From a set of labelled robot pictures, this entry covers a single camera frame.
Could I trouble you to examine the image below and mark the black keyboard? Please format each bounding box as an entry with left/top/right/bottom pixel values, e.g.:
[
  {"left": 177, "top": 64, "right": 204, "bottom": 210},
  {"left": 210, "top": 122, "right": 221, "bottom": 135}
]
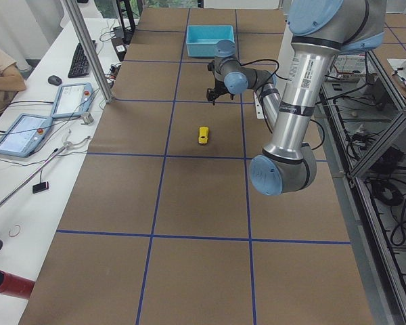
[{"left": 68, "top": 43, "right": 89, "bottom": 79}]

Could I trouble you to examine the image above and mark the light blue plastic bin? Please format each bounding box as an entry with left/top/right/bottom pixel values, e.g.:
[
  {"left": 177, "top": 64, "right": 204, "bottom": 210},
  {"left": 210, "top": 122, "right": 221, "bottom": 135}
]
[{"left": 186, "top": 25, "right": 235, "bottom": 58}]

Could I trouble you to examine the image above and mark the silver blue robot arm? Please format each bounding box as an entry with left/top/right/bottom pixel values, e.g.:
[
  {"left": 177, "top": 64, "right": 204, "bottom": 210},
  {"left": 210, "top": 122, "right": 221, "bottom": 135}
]
[
  {"left": 250, "top": 1, "right": 387, "bottom": 196},
  {"left": 206, "top": 40, "right": 286, "bottom": 134}
]

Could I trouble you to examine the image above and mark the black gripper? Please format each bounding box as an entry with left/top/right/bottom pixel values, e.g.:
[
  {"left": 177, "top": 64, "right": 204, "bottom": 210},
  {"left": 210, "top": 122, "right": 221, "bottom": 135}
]
[{"left": 206, "top": 79, "right": 234, "bottom": 106}]

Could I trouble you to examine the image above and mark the red cylinder bottle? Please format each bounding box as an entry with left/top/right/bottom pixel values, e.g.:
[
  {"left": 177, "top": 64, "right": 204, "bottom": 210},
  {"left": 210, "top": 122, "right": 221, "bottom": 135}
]
[{"left": 0, "top": 270, "right": 35, "bottom": 299}]

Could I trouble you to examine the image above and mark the far teach pendant tablet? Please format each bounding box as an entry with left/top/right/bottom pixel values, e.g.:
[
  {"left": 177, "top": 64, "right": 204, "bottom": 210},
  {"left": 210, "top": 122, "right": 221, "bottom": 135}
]
[{"left": 50, "top": 83, "right": 95, "bottom": 119}]

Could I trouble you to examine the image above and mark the seated person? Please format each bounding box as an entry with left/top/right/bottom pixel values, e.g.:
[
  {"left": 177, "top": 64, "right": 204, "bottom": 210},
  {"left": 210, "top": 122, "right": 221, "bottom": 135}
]
[{"left": 0, "top": 48, "right": 26, "bottom": 114}]

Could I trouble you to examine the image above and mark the black computer mouse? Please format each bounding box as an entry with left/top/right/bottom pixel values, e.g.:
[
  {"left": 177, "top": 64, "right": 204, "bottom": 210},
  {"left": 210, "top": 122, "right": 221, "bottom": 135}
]
[{"left": 47, "top": 75, "right": 62, "bottom": 86}]

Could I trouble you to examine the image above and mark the teach pendant tablet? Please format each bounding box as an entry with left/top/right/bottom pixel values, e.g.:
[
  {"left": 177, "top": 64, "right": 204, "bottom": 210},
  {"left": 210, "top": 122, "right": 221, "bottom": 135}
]
[
  {"left": 0, "top": 114, "right": 53, "bottom": 158},
  {"left": 50, "top": 83, "right": 95, "bottom": 119}
]

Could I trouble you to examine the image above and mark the yellow beetle toy car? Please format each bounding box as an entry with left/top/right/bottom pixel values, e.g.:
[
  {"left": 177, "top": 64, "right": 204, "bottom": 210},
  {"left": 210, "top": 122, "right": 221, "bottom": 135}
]
[{"left": 198, "top": 126, "right": 209, "bottom": 145}]

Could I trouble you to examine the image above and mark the near teach pendant tablet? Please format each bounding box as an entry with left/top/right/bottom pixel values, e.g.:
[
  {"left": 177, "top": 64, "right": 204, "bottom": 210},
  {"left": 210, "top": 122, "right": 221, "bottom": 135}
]
[{"left": 0, "top": 114, "right": 53, "bottom": 158}]

